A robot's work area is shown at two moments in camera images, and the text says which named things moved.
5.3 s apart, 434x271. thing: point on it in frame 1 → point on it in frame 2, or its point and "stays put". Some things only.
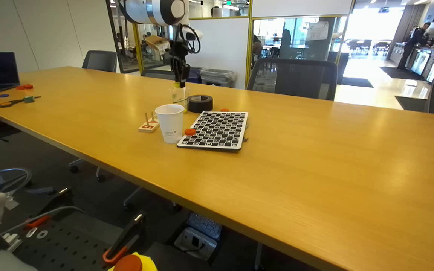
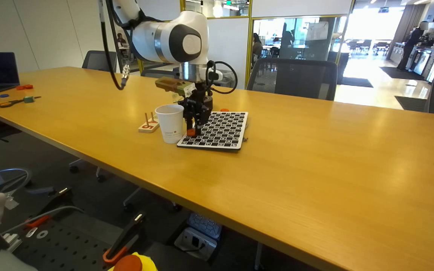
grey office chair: x=101 y=61 stays put
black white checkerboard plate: x=217 y=130 stays put
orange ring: x=190 y=132 stays put
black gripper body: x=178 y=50 → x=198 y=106
